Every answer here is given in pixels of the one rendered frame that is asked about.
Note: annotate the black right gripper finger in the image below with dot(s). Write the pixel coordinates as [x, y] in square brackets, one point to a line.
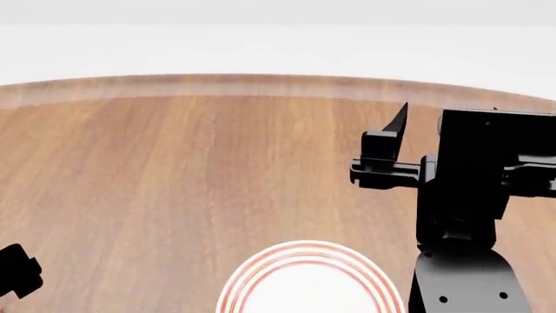
[382, 145]

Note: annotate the white plate with red rings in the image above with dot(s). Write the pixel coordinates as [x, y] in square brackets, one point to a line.
[310, 290]

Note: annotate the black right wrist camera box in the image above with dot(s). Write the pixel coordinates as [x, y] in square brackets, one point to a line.
[482, 137]

